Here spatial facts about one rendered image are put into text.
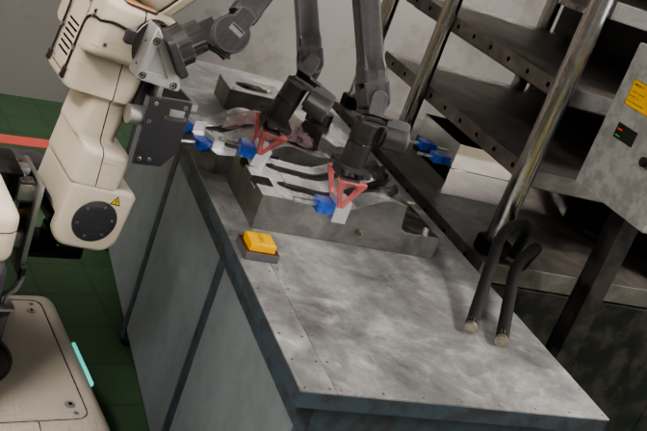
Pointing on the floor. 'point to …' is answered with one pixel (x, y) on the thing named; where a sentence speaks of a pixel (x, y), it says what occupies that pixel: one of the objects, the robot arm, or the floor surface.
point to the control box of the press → (636, 107)
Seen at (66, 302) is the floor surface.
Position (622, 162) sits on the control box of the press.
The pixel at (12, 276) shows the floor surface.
